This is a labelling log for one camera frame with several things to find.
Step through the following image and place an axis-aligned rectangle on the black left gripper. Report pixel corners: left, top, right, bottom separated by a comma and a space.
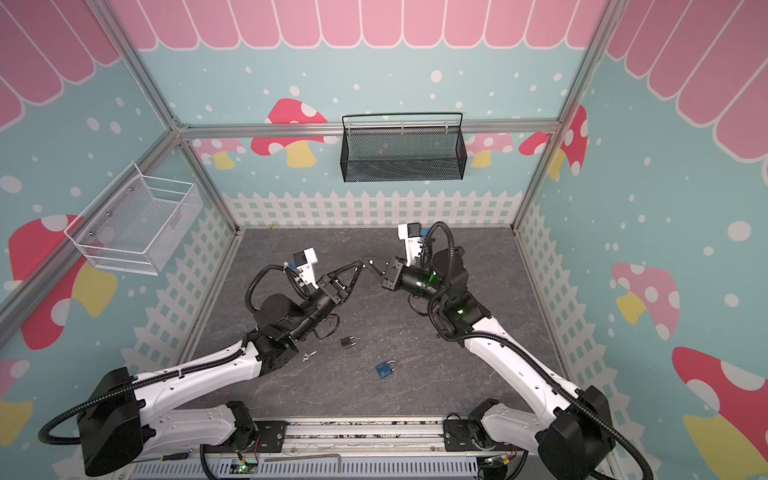
289, 261, 365, 343

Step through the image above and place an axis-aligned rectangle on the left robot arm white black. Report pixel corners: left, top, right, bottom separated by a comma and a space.
37, 261, 365, 477

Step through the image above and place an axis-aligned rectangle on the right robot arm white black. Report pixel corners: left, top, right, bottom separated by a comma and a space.
363, 221, 654, 479

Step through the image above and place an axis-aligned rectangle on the blue padlock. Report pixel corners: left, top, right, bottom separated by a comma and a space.
375, 360, 397, 379

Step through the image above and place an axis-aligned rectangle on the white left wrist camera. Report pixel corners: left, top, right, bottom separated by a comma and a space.
288, 248, 318, 289

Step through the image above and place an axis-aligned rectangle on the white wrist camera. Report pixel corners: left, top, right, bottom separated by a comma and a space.
398, 222, 423, 266
288, 248, 318, 289

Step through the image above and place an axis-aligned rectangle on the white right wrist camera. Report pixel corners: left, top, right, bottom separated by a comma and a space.
398, 222, 423, 266

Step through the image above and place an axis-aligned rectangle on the black wire mesh basket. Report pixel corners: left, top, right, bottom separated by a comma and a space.
340, 112, 468, 183

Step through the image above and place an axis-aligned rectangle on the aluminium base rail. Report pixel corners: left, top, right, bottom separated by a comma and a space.
114, 414, 552, 479

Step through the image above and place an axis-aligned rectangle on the white wire mesh basket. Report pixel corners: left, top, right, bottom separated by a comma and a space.
64, 163, 204, 276

